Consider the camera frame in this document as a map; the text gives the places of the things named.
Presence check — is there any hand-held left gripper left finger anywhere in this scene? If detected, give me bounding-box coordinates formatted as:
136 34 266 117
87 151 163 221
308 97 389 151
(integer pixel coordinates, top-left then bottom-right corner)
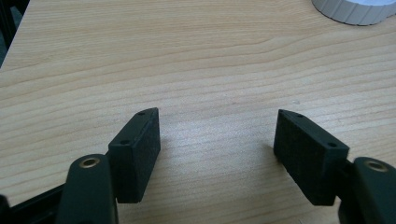
55 106 162 224

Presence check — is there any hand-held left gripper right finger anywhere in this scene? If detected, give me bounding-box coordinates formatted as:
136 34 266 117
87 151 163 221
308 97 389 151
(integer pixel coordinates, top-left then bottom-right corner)
273 108 396 224

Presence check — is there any white ribbed round container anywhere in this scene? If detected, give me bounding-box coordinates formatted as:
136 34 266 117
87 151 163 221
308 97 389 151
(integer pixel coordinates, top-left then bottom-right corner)
311 0 396 26

